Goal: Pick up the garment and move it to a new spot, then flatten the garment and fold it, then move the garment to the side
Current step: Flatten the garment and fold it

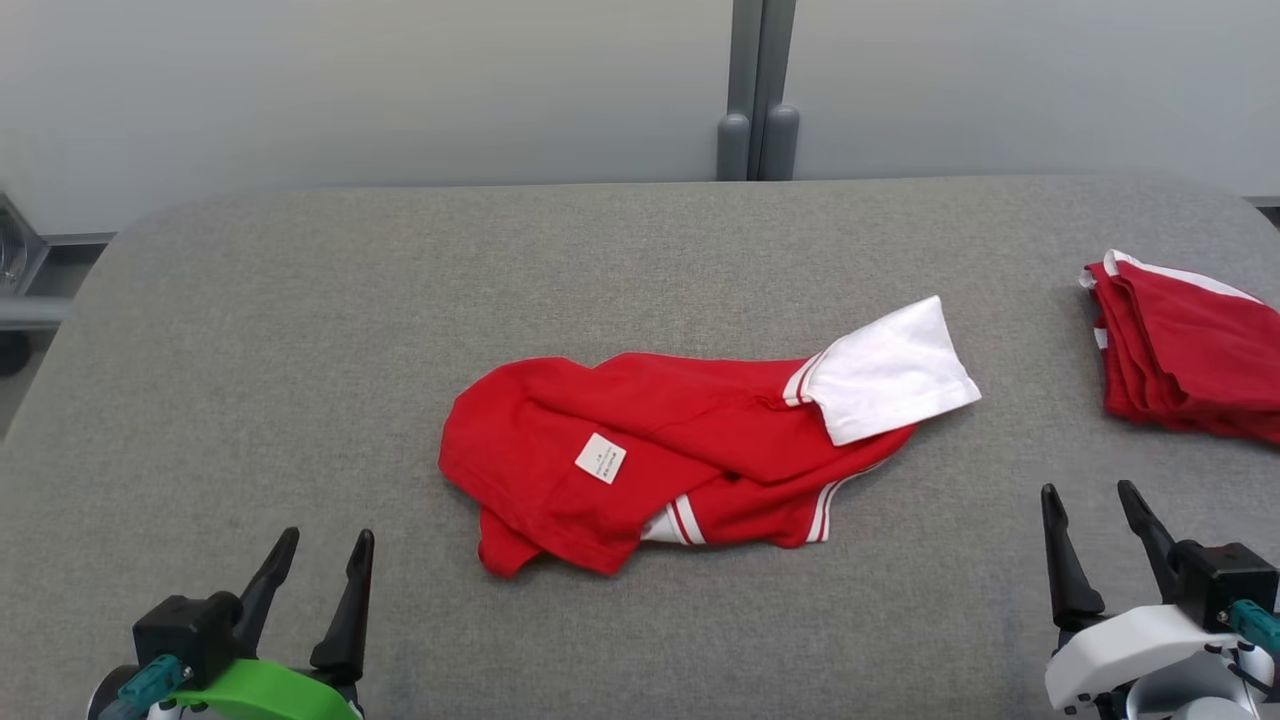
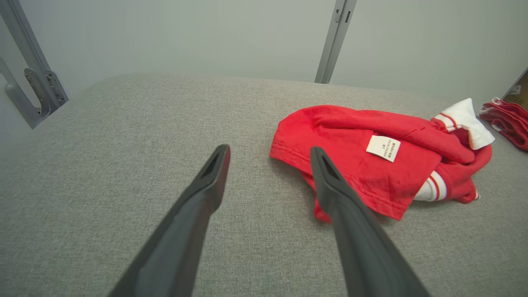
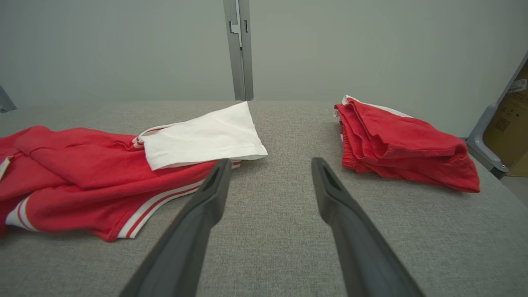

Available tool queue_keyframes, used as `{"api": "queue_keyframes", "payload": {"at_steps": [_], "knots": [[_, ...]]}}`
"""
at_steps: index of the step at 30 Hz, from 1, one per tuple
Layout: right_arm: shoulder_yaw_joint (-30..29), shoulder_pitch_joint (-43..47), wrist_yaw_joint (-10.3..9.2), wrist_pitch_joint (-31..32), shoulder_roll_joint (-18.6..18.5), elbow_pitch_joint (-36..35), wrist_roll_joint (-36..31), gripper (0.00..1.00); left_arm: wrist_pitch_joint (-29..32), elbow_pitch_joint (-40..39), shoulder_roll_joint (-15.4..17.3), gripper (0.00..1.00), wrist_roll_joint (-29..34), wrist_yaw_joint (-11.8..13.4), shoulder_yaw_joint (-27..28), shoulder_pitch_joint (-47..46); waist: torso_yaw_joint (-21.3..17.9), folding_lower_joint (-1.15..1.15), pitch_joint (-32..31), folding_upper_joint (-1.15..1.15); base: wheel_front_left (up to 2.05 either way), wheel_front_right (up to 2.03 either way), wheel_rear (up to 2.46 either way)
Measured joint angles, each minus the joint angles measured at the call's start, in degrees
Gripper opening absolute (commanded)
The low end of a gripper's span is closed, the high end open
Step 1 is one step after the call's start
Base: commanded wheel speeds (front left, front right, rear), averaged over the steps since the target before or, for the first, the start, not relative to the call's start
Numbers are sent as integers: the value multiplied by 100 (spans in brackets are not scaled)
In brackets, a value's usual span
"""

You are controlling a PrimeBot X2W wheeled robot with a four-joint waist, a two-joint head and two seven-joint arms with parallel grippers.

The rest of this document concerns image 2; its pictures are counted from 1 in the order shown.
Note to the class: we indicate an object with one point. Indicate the red shorts white side stripes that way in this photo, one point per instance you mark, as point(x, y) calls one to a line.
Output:
point(511, 121)

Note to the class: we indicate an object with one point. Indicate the grey metal partition post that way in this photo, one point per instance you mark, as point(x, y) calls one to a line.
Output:
point(334, 41)

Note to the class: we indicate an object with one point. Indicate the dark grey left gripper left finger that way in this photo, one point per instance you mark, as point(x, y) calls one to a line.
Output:
point(173, 255)

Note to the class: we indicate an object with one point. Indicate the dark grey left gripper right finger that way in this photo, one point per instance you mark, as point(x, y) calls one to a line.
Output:
point(367, 264)

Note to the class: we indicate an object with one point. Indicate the brown cardboard box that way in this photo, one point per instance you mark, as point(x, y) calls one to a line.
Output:
point(520, 93)

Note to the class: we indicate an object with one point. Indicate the red Bulls 23 jersey shirt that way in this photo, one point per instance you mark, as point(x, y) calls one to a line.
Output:
point(350, 144)

